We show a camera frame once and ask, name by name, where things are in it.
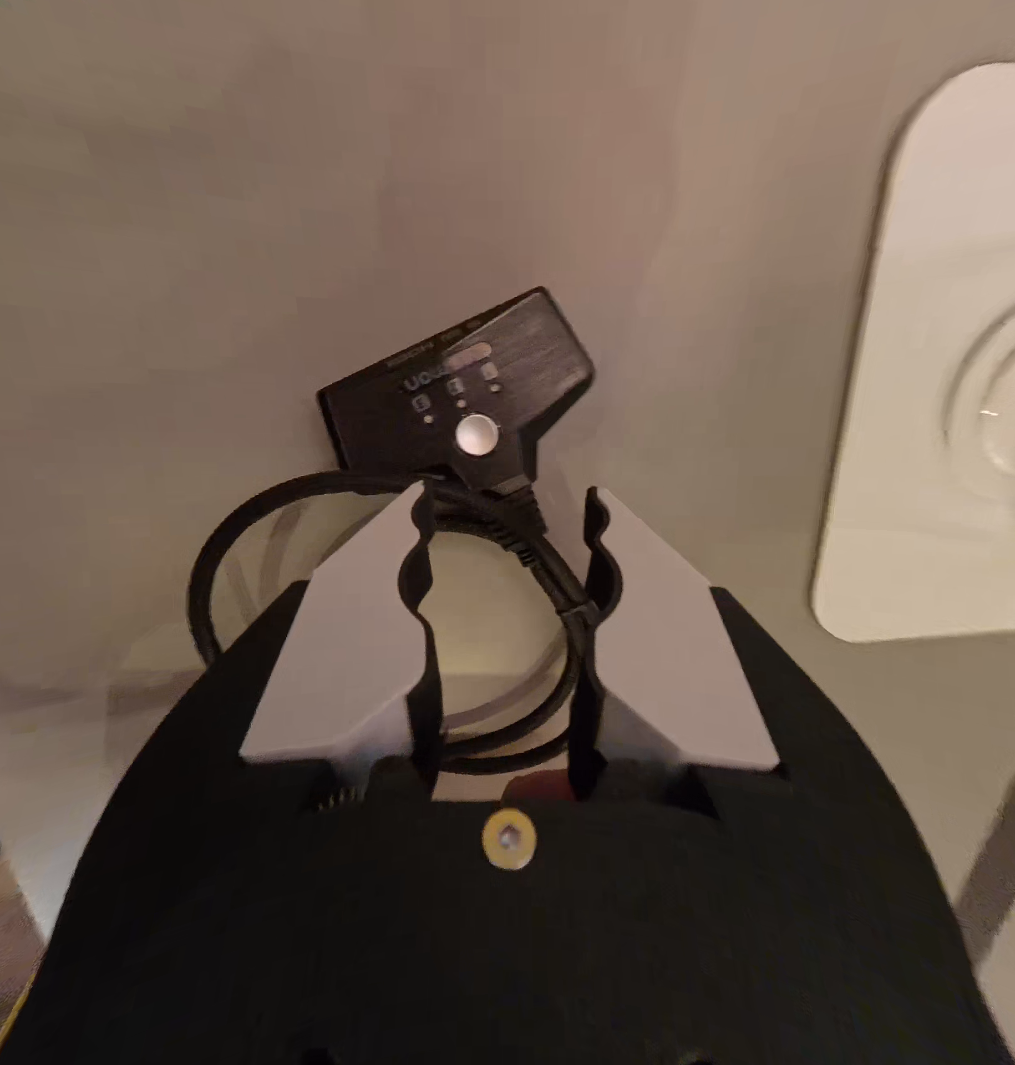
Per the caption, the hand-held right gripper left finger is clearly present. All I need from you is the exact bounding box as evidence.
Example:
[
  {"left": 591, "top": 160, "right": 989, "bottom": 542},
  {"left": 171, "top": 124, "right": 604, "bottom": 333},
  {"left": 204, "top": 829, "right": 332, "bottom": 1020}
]
[{"left": 242, "top": 483, "right": 441, "bottom": 787}]

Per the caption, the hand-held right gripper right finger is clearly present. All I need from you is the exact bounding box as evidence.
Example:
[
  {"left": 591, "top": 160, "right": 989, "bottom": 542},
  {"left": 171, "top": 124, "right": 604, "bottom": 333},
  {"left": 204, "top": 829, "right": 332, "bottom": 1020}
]
[{"left": 566, "top": 489, "right": 785, "bottom": 788}]

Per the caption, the black hdmi switch box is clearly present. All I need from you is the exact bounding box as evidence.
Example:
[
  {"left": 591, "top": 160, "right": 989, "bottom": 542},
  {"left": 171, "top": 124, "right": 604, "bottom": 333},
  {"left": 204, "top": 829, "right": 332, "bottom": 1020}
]
[{"left": 187, "top": 287, "right": 602, "bottom": 777}]

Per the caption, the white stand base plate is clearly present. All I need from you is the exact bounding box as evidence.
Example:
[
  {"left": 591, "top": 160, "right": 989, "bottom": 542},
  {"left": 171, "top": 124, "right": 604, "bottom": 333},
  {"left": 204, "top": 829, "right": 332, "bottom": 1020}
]
[{"left": 813, "top": 65, "right": 1015, "bottom": 646}]

